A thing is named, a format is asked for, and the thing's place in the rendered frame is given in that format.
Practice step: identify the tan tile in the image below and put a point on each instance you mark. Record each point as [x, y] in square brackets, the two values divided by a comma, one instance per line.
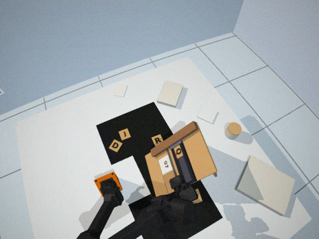
[157, 139]
[199, 197]
[178, 151]
[124, 134]
[115, 146]

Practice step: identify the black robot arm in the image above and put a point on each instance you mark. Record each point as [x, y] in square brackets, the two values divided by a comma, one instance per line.
[148, 220]

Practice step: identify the white jar with tan lid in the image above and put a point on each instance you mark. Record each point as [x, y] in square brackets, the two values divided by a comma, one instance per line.
[233, 130]

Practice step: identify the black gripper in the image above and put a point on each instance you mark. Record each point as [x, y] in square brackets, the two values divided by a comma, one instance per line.
[175, 184]

